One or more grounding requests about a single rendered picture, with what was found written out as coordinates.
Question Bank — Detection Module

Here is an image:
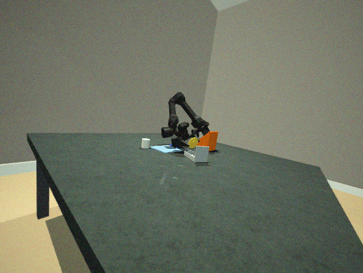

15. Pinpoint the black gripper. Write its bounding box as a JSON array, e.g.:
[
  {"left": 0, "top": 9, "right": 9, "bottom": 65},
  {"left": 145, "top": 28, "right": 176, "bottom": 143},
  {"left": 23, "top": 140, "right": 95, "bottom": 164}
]
[{"left": 171, "top": 128, "right": 199, "bottom": 148}]

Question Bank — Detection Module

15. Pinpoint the white cylinder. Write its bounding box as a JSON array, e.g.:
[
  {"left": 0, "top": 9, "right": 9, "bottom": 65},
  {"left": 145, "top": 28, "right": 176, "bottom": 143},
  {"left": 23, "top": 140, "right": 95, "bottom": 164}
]
[{"left": 141, "top": 138, "right": 150, "bottom": 149}]

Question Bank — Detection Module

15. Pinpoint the yellow plate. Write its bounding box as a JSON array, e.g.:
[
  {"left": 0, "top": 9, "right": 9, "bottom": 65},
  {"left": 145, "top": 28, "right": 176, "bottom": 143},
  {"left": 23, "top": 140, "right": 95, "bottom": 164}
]
[{"left": 188, "top": 138, "right": 198, "bottom": 148}]

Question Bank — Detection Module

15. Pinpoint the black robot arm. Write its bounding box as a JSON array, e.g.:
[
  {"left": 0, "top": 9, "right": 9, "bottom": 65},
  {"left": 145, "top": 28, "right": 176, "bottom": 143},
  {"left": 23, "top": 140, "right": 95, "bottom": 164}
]
[{"left": 161, "top": 92, "right": 210, "bottom": 138}]

